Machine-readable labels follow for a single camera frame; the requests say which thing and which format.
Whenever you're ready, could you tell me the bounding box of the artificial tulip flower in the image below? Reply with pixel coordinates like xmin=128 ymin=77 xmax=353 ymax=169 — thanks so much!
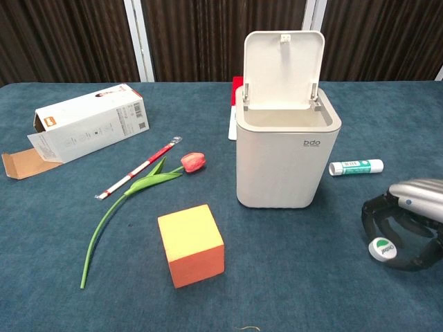
xmin=80 ymin=151 xmax=207 ymax=290

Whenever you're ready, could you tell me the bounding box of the white plastic bin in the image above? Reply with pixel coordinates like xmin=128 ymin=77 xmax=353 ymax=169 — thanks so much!
xmin=235 ymin=30 xmax=343 ymax=210

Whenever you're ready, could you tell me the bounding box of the red white wrapped straw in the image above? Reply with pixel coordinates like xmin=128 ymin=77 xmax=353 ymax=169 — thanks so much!
xmin=94 ymin=136 xmax=183 ymax=201

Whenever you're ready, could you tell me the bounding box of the white cardboard box open flap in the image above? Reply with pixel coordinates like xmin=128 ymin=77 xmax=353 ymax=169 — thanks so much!
xmin=1 ymin=83 xmax=150 ymax=181

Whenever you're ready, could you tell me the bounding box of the small round white cap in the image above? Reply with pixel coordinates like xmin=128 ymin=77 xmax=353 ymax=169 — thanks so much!
xmin=368 ymin=237 xmax=397 ymax=262

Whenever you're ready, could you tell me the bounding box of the red spiral notebook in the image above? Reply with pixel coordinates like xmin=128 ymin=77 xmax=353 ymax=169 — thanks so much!
xmin=228 ymin=76 xmax=244 ymax=141

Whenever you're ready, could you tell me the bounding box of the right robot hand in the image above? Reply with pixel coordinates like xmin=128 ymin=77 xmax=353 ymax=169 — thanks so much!
xmin=361 ymin=178 xmax=443 ymax=272

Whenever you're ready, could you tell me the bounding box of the green white glue stick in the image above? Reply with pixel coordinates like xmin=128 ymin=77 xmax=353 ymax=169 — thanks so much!
xmin=328 ymin=159 xmax=385 ymax=177

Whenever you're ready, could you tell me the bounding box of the blue table mat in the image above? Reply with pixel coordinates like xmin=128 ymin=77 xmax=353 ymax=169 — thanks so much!
xmin=0 ymin=80 xmax=443 ymax=332

